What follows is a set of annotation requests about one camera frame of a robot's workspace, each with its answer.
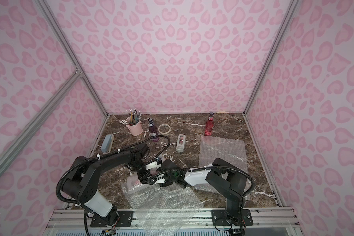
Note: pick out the tape roll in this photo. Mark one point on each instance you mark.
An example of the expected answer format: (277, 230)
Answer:
(164, 129)

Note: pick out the purple bottle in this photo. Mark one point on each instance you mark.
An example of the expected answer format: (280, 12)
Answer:
(153, 131)

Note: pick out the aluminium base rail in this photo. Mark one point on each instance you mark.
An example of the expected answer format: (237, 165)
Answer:
(265, 221)

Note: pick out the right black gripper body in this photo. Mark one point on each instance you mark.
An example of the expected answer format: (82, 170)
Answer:
(166, 179)

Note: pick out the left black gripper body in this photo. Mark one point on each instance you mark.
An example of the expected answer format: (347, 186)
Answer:
(149, 176)

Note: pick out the grey stapler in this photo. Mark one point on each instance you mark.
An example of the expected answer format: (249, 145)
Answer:
(107, 144)

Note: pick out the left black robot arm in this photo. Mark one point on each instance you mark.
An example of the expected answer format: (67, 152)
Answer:
(89, 179)

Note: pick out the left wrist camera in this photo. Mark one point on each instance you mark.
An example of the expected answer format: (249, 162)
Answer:
(154, 164)

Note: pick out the pink pencil cup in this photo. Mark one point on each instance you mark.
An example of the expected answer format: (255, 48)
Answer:
(135, 129)

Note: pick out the bubble wrap sheet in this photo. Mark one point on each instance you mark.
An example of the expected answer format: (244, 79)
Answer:
(230, 150)
(162, 200)

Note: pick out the white tape dispenser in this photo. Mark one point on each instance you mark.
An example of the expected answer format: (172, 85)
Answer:
(181, 142)

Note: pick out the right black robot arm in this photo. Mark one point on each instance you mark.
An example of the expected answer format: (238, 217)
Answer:
(231, 182)

